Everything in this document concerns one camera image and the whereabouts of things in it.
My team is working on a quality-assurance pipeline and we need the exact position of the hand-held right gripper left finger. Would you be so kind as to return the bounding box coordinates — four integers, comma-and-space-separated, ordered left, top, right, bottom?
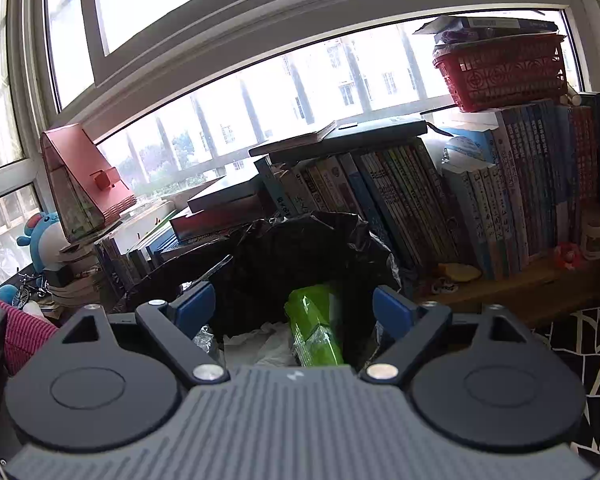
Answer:
60, 281, 229, 387

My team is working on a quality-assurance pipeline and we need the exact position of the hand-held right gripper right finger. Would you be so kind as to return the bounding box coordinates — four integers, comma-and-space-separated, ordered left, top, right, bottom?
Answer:
359, 285, 533, 387

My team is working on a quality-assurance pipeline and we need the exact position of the white tissue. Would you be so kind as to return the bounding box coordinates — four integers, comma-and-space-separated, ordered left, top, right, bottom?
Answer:
222, 322, 301, 367

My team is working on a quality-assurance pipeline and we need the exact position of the green snack packet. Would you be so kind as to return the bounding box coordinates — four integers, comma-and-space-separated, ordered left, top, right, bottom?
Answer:
285, 284, 346, 368

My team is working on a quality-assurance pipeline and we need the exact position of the black trash bag bin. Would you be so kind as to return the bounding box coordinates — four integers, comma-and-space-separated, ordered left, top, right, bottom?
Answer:
115, 211, 403, 366

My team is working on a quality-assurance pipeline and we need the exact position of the stack of flat books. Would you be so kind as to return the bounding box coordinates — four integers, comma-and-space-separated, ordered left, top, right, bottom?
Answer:
170, 175, 281, 246

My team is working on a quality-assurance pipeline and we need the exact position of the row of upright books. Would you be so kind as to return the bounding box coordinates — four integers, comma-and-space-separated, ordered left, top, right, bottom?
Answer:
252, 100, 600, 281

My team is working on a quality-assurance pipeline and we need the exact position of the clear plastic wrapper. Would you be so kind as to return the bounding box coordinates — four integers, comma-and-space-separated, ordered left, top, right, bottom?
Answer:
192, 325, 226, 361

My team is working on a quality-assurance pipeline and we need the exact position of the red knitted cloth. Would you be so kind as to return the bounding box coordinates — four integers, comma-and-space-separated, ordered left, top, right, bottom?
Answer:
0, 290, 58, 376

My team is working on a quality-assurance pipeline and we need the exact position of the small bicycle model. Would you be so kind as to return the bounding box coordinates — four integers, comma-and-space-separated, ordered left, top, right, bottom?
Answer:
12, 275, 51, 308

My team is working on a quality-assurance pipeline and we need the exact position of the yellow bread piece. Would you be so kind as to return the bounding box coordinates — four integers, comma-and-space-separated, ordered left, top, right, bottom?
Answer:
437, 261, 482, 283

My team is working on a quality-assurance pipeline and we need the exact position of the row of tall workbooks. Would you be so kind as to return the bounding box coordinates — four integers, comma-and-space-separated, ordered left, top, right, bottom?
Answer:
95, 232, 181, 286

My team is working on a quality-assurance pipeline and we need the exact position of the blue plush toy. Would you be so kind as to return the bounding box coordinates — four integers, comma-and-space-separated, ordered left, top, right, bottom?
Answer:
17, 211, 68, 273

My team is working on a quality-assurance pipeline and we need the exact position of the pink house model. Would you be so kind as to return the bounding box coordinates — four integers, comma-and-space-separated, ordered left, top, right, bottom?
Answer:
40, 124, 138, 243

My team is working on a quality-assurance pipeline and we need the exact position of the dark flat book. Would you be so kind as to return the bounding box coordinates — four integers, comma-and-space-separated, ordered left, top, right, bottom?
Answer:
249, 116, 428, 165

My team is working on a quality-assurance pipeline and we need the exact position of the small red toy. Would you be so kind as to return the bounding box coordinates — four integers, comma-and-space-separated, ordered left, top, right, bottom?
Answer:
555, 242, 581, 271

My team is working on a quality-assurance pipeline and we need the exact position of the brown cover book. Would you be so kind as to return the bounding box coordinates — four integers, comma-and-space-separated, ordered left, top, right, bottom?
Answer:
249, 121, 338, 157

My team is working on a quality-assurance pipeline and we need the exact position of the black white patterned blanket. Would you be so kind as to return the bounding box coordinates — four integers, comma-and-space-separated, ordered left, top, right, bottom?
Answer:
532, 305, 600, 476

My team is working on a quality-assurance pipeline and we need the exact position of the white cardboard sheet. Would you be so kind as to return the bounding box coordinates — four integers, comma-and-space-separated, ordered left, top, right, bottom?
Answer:
420, 106, 503, 137

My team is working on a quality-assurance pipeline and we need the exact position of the small jar with pink lid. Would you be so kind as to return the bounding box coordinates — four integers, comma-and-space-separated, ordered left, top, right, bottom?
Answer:
580, 205, 600, 261

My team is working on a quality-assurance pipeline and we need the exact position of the red plastic basket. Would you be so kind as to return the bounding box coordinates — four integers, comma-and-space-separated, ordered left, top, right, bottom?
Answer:
432, 34, 568, 113

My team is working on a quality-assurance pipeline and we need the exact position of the white window frame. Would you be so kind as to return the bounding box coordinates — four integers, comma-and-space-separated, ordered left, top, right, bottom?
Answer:
0, 0, 600, 281

